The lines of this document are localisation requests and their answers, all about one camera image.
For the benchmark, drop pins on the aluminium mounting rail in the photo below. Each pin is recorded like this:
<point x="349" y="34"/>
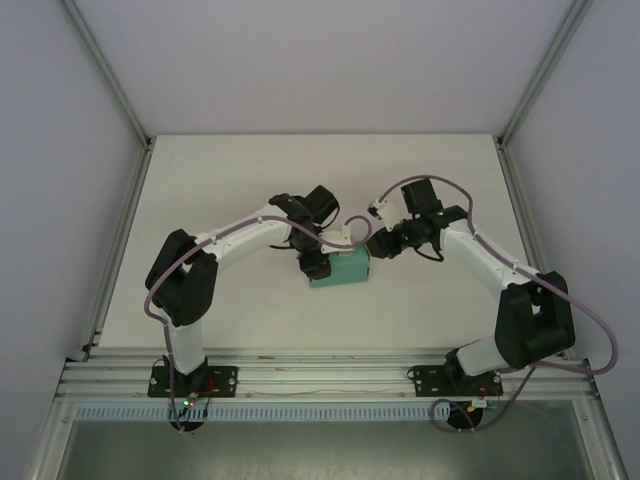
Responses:
<point x="325" y="375"/>

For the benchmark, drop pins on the aluminium frame post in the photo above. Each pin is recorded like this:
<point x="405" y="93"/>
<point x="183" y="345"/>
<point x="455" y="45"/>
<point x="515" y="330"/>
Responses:
<point x="545" y="70"/>
<point x="107" y="70"/>

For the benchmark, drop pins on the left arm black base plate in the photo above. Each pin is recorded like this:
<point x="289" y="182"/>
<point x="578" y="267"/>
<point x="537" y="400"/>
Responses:
<point x="222" y="380"/>

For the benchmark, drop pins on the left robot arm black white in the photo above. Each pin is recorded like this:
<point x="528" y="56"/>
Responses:
<point x="185" y="285"/>

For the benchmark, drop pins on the teal paper box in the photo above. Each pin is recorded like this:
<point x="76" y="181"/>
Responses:
<point x="350" y="270"/>

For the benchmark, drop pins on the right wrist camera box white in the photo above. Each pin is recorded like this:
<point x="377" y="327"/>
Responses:
<point x="384" y="210"/>

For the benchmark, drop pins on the aluminium table side rail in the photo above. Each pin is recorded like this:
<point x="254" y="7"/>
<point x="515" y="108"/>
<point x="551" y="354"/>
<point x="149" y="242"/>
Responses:
<point x="515" y="200"/>
<point x="131" y="210"/>

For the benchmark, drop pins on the metal sheet panel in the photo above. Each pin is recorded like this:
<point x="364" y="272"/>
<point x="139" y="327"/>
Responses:
<point x="325" y="450"/>

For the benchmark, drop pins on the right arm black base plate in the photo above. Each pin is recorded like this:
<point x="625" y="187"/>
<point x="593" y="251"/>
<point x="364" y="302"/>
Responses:
<point x="425" y="380"/>

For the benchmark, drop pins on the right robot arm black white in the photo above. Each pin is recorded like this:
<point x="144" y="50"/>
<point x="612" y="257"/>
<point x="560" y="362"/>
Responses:
<point x="535" y="320"/>

